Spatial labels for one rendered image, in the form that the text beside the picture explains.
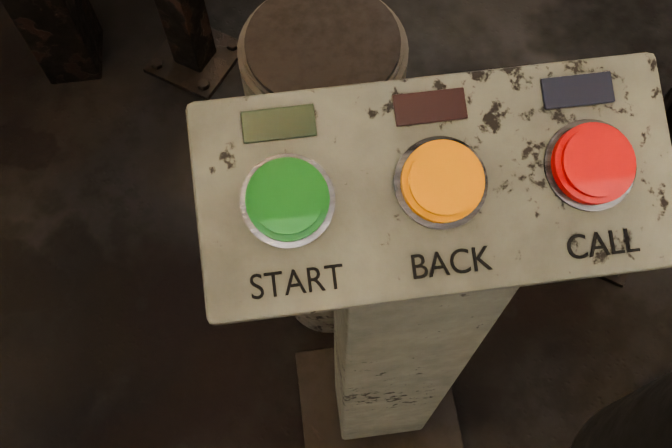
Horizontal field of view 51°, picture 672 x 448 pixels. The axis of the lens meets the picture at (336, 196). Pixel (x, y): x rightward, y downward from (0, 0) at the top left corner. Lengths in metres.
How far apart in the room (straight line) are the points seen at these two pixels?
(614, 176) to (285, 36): 0.25
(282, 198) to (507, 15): 0.94
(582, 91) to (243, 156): 0.17
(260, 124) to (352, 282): 0.09
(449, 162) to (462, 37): 0.86
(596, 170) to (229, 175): 0.18
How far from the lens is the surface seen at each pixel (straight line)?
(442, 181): 0.34
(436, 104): 0.35
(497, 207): 0.35
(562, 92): 0.37
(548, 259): 0.36
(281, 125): 0.35
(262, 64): 0.49
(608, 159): 0.36
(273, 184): 0.33
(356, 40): 0.50
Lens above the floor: 0.91
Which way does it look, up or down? 63 degrees down
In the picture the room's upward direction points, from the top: straight up
